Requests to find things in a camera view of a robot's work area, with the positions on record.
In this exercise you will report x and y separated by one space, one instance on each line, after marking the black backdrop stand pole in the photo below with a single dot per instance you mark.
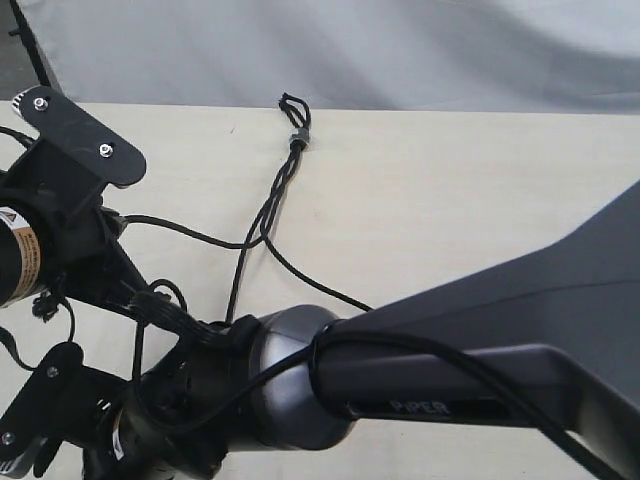
24 33

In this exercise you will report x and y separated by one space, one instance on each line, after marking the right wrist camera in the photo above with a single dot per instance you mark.
63 400

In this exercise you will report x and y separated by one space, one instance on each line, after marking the grey metal cable clamp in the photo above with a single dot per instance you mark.
299 138

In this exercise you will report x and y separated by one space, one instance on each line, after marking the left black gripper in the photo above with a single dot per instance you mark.
84 261

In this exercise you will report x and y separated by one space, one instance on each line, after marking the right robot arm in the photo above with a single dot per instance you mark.
547 341

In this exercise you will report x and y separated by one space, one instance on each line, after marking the grey backdrop cloth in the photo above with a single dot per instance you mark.
508 56

